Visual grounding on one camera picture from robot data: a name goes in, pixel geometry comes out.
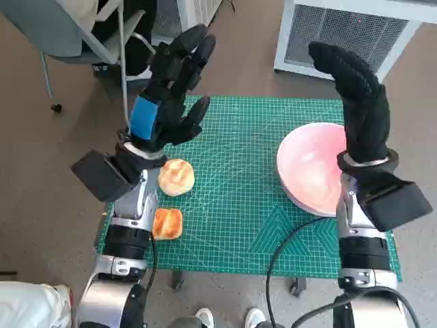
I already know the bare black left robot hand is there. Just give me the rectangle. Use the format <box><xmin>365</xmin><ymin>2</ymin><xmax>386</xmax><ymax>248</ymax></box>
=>
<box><xmin>128</xmin><ymin>24</ymin><xmax>218</xmax><ymax>153</ymax></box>

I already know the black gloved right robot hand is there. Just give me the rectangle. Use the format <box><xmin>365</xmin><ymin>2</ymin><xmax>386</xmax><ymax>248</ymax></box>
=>
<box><xmin>308</xmin><ymin>42</ymin><xmax>392</xmax><ymax>163</ymax></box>

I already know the pink bowl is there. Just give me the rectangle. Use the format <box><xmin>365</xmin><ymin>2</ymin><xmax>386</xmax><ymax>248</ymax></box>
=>
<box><xmin>276</xmin><ymin>122</ymin><xmax>349</xmax><ymax>218</ymax></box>

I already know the round toy bread bun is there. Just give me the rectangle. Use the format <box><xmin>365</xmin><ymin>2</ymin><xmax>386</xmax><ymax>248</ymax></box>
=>
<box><xmin>158</xmin><ymin>159</ymin><xmax>196</xmax><ymax>197</ymax></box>

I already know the rectangular toy bread loaf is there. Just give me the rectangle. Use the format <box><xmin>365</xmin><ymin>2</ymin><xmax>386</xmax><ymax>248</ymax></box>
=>
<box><xmin>152</xmin><ymin>207</ymin><xmax>184</xmax><ymax>241</ymax></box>

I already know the person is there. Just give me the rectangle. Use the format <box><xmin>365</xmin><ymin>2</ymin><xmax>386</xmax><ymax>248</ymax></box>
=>
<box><xmin>66</xmin><ymin>0</ymin><xmax>158</xmax><ymax>78</ymax></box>
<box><xmin>169</xmin><ymin>306</ymin><xmax>268</xmax><ymax>328</ymax></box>

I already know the white cabinet with grille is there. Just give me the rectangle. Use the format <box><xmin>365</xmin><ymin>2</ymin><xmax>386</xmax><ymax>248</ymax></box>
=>
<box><xmin>150</xmin><ymin>0</ymin><xmax>223</xmax><ymax>47</ymax></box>

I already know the large white grilled unit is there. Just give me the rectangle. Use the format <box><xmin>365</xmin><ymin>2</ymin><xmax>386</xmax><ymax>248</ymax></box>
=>
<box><xmin>272</xmin><ymin>0</ymin><xmax>437</xmax><ymax>81</ymax></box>

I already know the green cutting mat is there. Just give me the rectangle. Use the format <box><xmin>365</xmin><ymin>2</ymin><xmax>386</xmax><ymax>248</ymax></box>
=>
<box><xmin>96</xmin><ymin>95</ymin><xmax>403</xmax><ymax>282</ymax></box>

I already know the white cloth bundle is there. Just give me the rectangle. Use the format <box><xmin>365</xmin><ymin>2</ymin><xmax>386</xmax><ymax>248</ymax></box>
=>
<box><xmin>0</xmin><ymin>282</ymin><xmax>72</xmax><ymax>328</ymax></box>

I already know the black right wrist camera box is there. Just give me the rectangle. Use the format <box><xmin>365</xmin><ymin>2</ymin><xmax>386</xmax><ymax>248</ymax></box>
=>
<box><xmin>358</xmin><ymin>172</ymin><xmax>434</xmax><ymax>232</ymax></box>

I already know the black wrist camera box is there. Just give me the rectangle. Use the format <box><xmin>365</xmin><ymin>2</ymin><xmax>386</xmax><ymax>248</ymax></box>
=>
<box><xmin>358</xmin><ymin>172</ymin><xmax>434</xmax><ymax>232</ymax></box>
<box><xmin>70</xmin><ymin>150</ymin><xmax>143</xmax><ymax>203</ymax></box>

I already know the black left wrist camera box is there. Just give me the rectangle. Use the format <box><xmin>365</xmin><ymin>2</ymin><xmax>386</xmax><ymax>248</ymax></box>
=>
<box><xmin>70</xmin><ymin>150</ymin><xmax>143</xmax><ymax>203</ymax></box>

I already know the grey chair with white frame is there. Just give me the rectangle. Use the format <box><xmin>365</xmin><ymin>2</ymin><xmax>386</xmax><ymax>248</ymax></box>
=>
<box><xmin>0</xmin><ymin>0</ymin><xmax>165</xmax><ymax>134</ymax></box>

